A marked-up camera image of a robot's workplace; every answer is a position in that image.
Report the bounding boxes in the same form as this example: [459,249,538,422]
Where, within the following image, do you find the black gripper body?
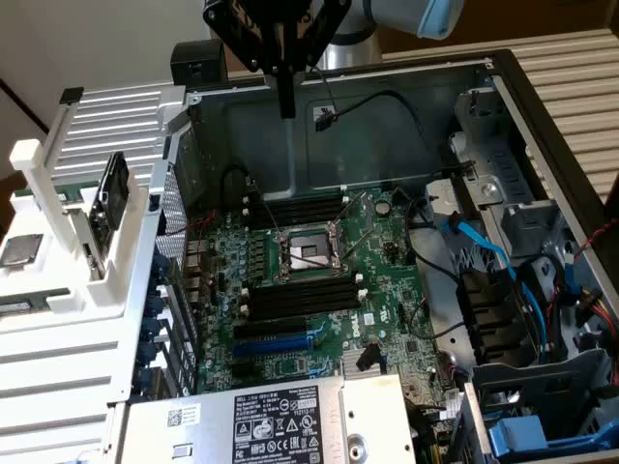
[230,0,339,39]

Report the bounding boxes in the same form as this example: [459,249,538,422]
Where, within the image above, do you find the green RAM stick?
[14,183,101,204]
[0,288,72,316]

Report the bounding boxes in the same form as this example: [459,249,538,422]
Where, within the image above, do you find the RAM slot white latches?
[240,288,368,321]
[241,183,350,217]
[240,273,366,305]
[241,196,351,227]

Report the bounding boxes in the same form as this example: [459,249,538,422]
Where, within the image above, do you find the grey metal PC case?
[103,47,619,464]

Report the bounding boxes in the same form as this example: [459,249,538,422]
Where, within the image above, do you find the black box device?
[169,41,228,88]

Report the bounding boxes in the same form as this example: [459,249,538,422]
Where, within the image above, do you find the thin metal locking lever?
[247,178,286,241]
[283,250,345,276]

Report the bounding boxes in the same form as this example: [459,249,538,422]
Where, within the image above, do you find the metal CPU socket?
[275,219,352,284]

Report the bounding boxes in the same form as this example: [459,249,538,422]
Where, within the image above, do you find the black disk drive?
[94,152,131,231]

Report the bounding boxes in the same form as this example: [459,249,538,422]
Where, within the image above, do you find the green motherboard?
[186,186,465,426]

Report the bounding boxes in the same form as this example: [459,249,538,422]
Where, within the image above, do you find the grey metal disk bay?
[449,89,567,257]

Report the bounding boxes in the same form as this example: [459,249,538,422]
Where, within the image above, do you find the long black expansion slot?
[234,316,309,339]

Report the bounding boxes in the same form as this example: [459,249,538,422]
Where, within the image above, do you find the white plastic parts rack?
[0,138,163,323]

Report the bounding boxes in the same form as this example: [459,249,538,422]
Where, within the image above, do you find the silver finned heat sink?
[340,355,383,379]

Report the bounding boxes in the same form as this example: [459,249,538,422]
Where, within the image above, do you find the black plastic fan shroud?
[457,270,533,368]

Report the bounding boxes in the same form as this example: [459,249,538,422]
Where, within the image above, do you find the silver CPU chip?
[0,234,44,269]

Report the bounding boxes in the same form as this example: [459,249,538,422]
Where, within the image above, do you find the silver power supply with label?
[108,371,418,464]

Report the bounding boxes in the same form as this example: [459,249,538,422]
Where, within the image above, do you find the black wire with connector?
[309,65,478,173]

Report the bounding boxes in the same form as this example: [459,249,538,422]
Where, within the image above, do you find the white corner bracket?
[147,84,202,209]

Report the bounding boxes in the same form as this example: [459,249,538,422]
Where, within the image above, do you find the red black twisted wire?
[186,216,218,234]
[577,222,619,253]

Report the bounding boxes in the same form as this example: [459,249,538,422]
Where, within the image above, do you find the aluminium post black cap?
[41,86,86,165]

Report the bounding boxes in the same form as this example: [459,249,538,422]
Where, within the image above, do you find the graphics card with bracket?
[61,202,110,284]

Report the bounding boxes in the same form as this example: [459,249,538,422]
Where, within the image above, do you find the light blue flat wire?
[447,212,555,362]

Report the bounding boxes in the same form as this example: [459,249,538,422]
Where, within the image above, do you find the black wire plug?
[355,341,387,373]

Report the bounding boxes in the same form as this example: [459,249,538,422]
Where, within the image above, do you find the red yellow power wire bundle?
[579,284,619,342]

